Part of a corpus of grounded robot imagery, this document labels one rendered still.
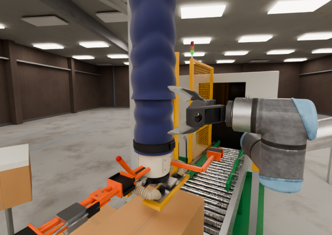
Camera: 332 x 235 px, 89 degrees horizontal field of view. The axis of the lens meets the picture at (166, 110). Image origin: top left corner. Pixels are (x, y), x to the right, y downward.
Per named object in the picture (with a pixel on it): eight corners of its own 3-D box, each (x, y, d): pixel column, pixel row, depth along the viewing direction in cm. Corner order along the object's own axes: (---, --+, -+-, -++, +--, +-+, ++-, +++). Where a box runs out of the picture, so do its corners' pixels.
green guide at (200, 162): (214, 143, 349) (215, 139, 348) (220, 144, 343) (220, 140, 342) (181, 177, 212) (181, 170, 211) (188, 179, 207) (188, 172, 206)
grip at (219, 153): (210, 154, 112) (210, 146, 112) (223, 156, 108) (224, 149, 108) (206, 158, 105) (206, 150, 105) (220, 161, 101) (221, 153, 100)
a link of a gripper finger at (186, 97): (174, 87, 58) (194, 104, 55) (165, 87, 53) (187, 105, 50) (179, 79, 57) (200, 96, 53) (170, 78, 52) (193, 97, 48)
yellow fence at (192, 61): (207, 166, 366) (210, 68, 341) (212, 167, 361) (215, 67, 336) (185, 195, 266) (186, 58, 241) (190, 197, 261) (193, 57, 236)
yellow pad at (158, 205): (175, 173, 108) (175, 165, 107) (189, 177, 103) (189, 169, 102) (142, 204, 78) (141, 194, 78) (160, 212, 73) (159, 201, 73)
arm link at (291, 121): (318, 149, 34) (324, 99, 32) (249, 140, 40) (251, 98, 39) (309, 137, 42) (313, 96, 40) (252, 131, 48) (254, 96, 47)
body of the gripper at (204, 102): (197, 120, 57) (235, 124, 50) (186, 125, 49) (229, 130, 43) (197, 98, 56) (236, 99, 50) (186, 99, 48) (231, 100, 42)
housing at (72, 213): (76, 212, 59) (75, 201, 58) (89, 220, 56) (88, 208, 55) (55, 227, 53) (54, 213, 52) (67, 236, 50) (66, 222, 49)
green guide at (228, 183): (243, 148, 321) (243, 143, 320) (249, 149, 316) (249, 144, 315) (225, 190, 185) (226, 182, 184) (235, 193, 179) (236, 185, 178)
